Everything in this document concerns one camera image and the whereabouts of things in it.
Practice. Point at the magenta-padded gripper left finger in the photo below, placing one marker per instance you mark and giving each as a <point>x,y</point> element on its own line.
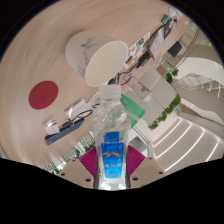
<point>87,160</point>

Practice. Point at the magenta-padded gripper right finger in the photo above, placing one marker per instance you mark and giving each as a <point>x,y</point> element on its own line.
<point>136,159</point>

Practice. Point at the clear blue-labelled water bottle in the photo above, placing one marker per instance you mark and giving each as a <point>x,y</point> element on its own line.
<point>112,160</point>

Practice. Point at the row of green hedge plants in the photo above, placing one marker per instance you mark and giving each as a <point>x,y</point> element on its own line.
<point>83,146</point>

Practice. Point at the dark blue compact keyboard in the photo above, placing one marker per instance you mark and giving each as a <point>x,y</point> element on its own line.
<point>63,132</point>

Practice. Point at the group of ceiling light strips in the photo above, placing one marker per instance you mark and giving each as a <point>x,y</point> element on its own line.
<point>176,141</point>

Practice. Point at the small white card box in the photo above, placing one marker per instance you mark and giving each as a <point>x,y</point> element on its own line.
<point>76,108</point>

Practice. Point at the clear plastic tumbler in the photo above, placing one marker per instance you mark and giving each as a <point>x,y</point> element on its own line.
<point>140,88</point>

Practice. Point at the flat round red coaster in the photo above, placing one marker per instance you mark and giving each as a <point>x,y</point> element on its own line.
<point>43,95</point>

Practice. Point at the white ceramic mug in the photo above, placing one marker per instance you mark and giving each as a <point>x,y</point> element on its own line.
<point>100,63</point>

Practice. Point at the colourful sticker sheet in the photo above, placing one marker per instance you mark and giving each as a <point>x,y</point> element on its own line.
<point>136,50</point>

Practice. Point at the black office chair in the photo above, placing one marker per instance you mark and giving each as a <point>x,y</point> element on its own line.
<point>174,49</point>

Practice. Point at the grey notebook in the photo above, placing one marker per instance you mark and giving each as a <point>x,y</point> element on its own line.
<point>156,43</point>

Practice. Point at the white remote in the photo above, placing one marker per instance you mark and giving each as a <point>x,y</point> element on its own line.
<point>174,13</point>

